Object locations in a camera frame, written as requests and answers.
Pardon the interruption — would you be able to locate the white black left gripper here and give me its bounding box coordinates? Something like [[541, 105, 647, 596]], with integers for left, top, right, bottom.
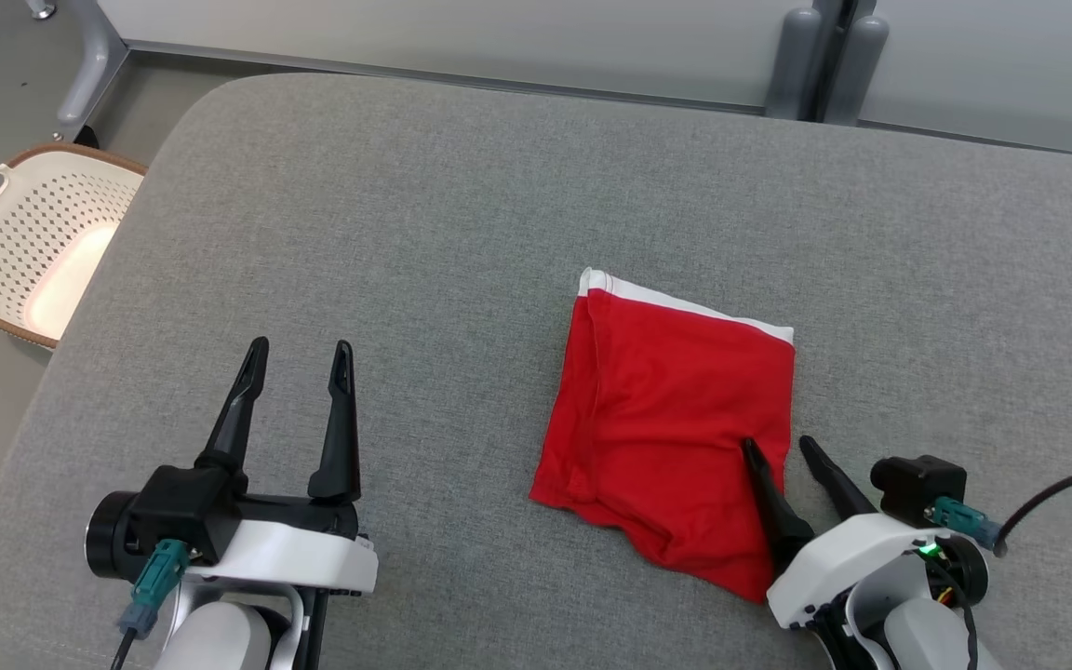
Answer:
[[192, 337, 380, 596]]

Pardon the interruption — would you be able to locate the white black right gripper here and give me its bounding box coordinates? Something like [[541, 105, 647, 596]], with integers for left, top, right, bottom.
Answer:
[[741, 434, 943, 636]]

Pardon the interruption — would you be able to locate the red and white t-shirt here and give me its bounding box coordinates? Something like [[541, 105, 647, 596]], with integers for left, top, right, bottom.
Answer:
[[529, 267, 797, 604]]

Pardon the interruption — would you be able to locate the cream perforated laundry basket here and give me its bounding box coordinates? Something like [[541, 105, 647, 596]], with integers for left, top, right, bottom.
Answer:
[[0, 142, 149, 352]]

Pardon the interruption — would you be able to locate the grey metal desk leg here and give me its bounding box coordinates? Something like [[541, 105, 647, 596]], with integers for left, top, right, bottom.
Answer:
[[24, 0, 133, 143]]

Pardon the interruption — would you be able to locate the right cable with teal plug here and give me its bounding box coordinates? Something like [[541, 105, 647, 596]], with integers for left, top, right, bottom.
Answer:
[[929, 462, 1072, 559]]

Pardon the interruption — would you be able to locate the cable with teal plug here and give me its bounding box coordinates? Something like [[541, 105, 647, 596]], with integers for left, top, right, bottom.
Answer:
[[111, 540, 194, 670], [929, 462, 1072, 559]]

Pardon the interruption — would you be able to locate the left cable with teal plug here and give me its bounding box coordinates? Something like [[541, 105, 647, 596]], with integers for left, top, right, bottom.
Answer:
[[111, 540, 194, 670]]

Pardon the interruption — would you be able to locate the grey cylindrical post foot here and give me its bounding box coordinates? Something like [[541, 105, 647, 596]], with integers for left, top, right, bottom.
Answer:
[[824, 16, 891, 127], [765, 7, 824, 122]]

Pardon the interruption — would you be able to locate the grey partition frame post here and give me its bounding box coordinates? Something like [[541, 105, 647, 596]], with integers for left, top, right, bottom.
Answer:
[[811, 0, 878, 123]]

